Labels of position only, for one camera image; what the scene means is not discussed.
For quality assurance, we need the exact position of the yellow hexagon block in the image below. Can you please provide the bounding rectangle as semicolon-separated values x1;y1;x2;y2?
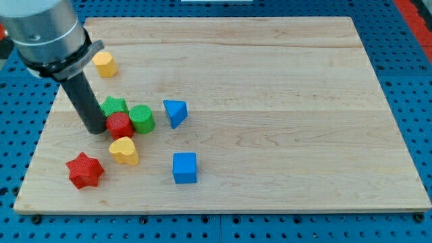
92;52;118;78

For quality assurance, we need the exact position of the wooden board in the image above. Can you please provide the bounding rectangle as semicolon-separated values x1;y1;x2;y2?
14;17;431;215

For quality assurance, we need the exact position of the blue triangle block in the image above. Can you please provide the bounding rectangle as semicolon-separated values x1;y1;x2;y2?
163;100;188;129

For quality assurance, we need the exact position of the yellow heart block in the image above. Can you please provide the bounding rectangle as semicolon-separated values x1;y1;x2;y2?
109;136;140;166

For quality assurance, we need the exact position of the blue cube block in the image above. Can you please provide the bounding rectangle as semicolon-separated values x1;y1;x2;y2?
172;152;197;184

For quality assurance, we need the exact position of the red star block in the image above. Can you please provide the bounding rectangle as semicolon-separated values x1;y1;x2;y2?
65;152;105;189

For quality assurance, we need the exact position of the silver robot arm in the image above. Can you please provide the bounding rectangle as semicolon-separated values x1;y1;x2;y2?
1;0;106;134

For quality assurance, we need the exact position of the green cylinder block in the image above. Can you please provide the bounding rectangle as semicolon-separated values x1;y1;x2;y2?
129;105;155;134

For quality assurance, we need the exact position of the green star block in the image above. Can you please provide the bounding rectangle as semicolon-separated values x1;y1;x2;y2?
100;96;129;117

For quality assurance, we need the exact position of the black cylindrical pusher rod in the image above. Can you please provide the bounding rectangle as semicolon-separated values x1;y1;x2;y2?
60;72;106;134

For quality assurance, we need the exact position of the red cylinder block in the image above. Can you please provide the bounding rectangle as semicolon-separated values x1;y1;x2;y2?
106;112;134;140

